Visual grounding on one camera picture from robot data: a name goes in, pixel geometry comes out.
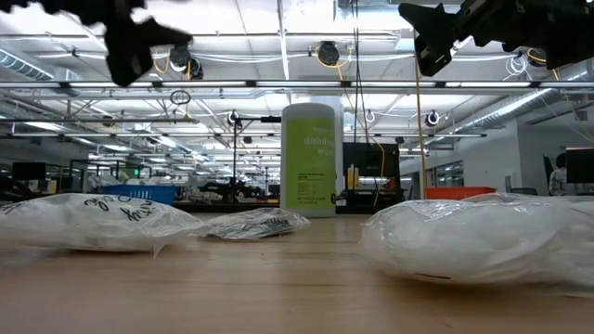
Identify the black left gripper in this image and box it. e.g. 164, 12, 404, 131
102, 0, 194, 88

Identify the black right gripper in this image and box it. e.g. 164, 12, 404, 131
397, 0, 549, 78

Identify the black round pad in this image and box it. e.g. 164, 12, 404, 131
199, 206, 312, 242

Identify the white pouch with black writing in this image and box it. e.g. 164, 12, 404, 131
0, 192, 208, 259

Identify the black pole stand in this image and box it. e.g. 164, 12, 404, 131
226, 109, 283, 186

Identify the black cabinet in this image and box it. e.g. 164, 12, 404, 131
342, 142, 401, 205

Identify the blue plastic basket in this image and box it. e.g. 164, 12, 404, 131
102, 184, 178, 207

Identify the orange plastic basket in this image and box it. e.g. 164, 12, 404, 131
423, 186, 498, 201

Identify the green disinfecting wipes canister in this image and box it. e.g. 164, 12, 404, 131
279, 102, 338, 218

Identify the black monitor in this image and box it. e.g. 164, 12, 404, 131
11, 161, 47, 182
564, 147, 594, 186

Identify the person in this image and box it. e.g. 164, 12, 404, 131
549, 152, 571, 197

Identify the black hanging cable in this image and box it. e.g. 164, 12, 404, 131
351, 0, 372, 145

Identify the black ceiling cable reel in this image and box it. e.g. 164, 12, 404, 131
316, 40, 342, 67

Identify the black aluminium table frame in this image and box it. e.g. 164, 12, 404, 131
0, 199, 405, 215

